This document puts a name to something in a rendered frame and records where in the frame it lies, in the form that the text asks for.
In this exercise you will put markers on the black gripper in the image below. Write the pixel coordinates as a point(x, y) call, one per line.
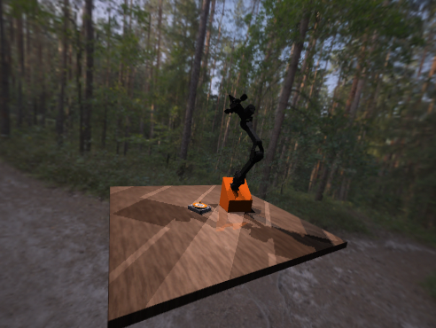
point(232, 100)

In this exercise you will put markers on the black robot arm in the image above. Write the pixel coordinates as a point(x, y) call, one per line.
point(255, 156)

